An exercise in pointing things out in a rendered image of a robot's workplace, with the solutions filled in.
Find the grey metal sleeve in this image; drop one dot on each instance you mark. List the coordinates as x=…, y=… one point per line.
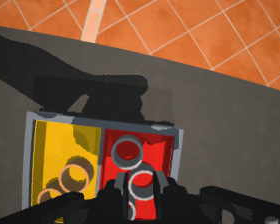
x=132, y=210
x=127, y=164
x=142, y=194

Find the bronze bushing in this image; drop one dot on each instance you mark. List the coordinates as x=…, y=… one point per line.
x=45, y=193
x=66, y=181

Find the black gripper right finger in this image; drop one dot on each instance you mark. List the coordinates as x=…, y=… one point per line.
x=184, y=208

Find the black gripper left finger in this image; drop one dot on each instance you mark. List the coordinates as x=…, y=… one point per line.
x=74, y=208

